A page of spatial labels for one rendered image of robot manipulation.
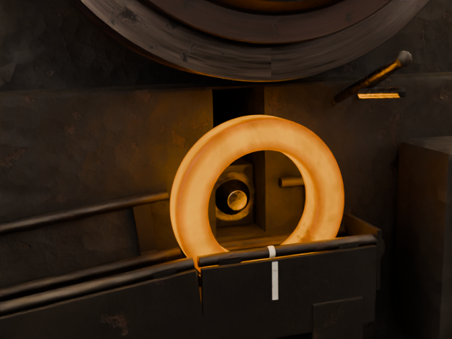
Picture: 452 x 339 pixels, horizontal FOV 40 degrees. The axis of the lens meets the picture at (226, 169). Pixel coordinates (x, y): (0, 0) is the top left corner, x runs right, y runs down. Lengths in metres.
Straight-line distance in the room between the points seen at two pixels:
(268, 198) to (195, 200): 0.13
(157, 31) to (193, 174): 0.14
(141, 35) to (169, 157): 0.17
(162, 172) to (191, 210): 0.08
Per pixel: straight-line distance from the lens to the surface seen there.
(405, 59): 0.54
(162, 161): 0.67
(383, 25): 0.64
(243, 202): 0.72
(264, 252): 0.62
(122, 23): 0.55
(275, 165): 0.71
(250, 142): 0.61
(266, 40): 0.57
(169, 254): 0.66
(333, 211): 0.66
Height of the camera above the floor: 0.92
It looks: 12 degrees down
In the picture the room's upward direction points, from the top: 1 degrees counter-clockwise
